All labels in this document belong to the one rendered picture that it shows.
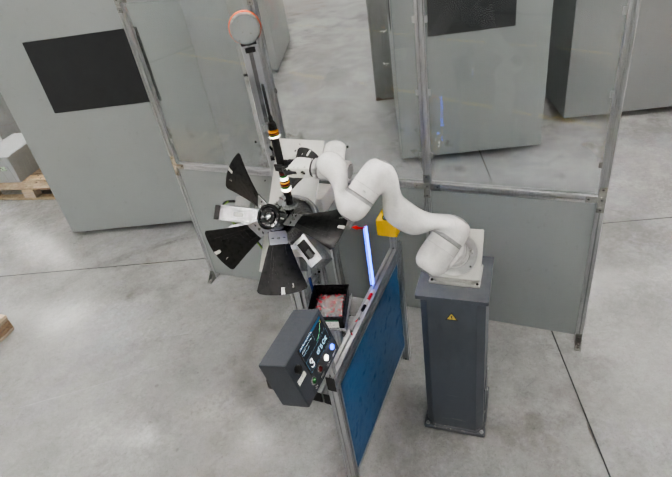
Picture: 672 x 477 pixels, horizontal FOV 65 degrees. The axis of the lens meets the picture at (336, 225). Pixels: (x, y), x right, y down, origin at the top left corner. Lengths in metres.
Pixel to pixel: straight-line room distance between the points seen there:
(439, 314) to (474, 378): 0.42
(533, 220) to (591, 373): 0.93
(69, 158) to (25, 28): 1.04
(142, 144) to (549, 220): 3.16
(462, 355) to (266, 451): 1.18
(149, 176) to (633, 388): 3.78
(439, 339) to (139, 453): 1.77
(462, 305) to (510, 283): 0.94
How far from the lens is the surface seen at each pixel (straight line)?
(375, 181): 1.69
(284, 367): 1.67
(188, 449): 3.21
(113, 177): 4.88
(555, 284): 3.18
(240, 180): 2.55
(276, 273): 2.41
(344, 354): 2.19
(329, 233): 2.29
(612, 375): 3.34
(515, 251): 3.06
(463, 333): 2.43
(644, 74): 6.02
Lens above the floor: 2.48
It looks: 34 degrees down
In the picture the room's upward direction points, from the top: 10 degrees counter-clockwise
